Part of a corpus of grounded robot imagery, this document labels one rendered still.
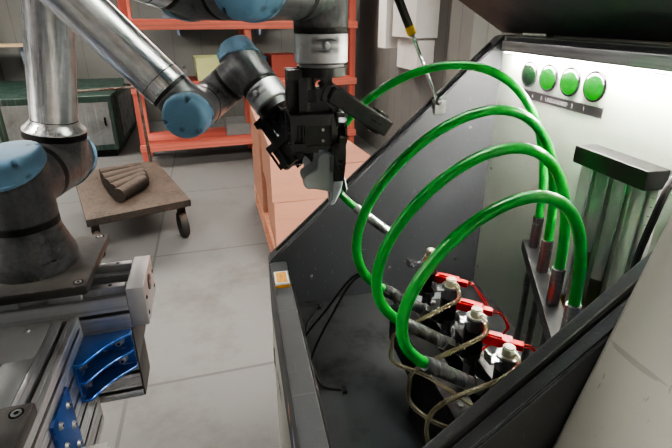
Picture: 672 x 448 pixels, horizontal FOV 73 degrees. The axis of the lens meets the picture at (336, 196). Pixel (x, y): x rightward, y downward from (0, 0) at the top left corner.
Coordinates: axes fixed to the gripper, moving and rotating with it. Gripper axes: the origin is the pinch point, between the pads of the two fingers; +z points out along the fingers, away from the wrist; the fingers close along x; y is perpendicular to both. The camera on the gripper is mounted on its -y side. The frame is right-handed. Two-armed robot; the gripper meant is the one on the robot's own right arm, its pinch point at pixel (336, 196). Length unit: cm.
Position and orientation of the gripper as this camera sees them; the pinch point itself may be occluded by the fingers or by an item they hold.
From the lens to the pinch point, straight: 71.6
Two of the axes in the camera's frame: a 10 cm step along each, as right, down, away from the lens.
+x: 2.1, 3.6, -9.1
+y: -9.8, 0.8, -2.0
